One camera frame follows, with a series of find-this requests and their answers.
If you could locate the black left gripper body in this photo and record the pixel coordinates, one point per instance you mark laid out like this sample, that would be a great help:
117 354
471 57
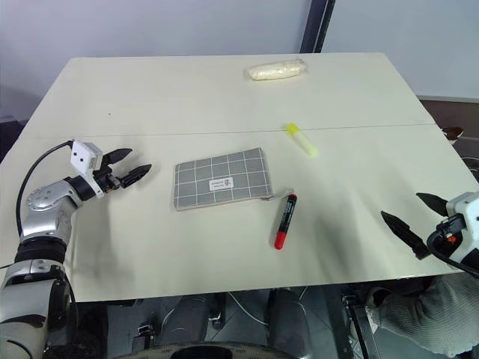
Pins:
106 180

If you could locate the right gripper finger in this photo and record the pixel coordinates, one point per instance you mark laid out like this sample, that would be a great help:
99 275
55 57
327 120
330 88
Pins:
432 202
405 232

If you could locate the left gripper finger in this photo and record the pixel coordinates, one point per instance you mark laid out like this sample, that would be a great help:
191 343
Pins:
119 154
137 173

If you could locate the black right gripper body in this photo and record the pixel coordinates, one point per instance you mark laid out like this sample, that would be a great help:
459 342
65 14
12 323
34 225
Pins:
447 235

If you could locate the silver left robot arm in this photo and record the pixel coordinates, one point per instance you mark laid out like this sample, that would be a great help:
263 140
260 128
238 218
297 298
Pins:
41 220

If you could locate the grey checked pencil pouch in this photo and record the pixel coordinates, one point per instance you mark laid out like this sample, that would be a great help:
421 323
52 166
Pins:
221 179

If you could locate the dark brown object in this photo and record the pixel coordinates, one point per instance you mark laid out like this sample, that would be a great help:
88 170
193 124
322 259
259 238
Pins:
453 132

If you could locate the white knitted sleeve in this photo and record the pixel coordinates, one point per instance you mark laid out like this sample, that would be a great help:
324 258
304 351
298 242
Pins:
419 318

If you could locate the dark metal table leg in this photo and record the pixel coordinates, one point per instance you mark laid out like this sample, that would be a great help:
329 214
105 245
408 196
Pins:
341 325

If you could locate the black marker with red cap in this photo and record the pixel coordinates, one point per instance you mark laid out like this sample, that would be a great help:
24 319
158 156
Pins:
284 220

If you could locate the yellow highlighter pen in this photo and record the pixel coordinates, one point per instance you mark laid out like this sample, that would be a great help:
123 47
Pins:
301 140

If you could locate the plastic-wrapped white roll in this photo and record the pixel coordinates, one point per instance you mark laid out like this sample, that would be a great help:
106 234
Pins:
276 70

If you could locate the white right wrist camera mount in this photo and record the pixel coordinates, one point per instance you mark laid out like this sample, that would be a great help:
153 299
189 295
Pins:
468 209

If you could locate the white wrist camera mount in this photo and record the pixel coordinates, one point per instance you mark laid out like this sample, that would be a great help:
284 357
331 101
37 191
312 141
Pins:
468 209
84 155

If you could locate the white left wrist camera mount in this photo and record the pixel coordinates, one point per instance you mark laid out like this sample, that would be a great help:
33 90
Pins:
84 155

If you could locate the dark vertical post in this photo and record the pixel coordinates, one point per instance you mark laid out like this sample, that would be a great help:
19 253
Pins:
316 26

